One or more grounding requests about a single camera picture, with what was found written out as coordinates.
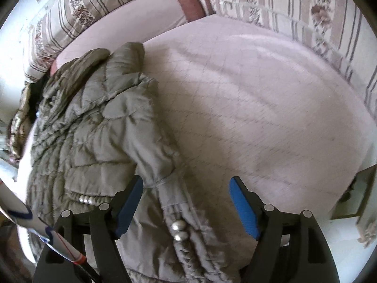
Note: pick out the pink bolster pillow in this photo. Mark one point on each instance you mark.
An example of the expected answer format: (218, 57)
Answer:
(141, 17)

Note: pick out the striped floral pillow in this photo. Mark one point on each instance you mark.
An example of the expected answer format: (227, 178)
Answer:
(76, 6)

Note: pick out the long striped floral cushion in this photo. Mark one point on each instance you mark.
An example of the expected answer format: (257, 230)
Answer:
(294, 3)

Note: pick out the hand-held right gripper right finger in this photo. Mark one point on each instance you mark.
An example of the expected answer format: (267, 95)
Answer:
(244, 209)

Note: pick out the bed with pink quilted sheet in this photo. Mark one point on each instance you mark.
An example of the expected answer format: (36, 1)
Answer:
(250, 109)

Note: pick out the wooden framed cabinet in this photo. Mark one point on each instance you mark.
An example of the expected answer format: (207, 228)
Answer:
(362, 191)

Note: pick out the olive quilted hooded jacket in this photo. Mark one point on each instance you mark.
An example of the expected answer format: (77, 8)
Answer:
(97, 141)

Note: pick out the beige patterned blanket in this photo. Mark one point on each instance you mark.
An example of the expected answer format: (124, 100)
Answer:
(17, 126)

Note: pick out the pale floral cloth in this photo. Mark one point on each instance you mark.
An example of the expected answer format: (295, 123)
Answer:
(368, 230)

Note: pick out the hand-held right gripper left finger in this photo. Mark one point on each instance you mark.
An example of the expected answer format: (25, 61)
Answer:
(129, 209)

